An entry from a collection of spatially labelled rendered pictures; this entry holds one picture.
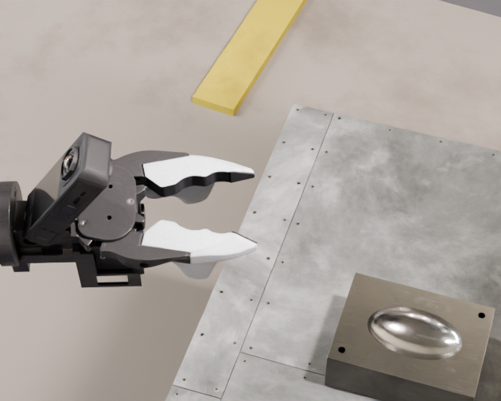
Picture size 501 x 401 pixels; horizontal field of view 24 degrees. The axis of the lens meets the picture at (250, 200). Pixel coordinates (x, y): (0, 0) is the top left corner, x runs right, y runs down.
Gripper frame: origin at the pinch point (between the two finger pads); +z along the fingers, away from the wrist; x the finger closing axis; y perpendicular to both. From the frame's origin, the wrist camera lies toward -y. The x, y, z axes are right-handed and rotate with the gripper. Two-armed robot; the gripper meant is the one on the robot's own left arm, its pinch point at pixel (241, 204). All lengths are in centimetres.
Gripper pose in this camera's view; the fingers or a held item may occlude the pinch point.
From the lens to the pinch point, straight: 95.3
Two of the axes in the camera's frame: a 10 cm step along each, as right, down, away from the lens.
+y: -0.1, 5.4, 8.4
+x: 0.3, 8.4, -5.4
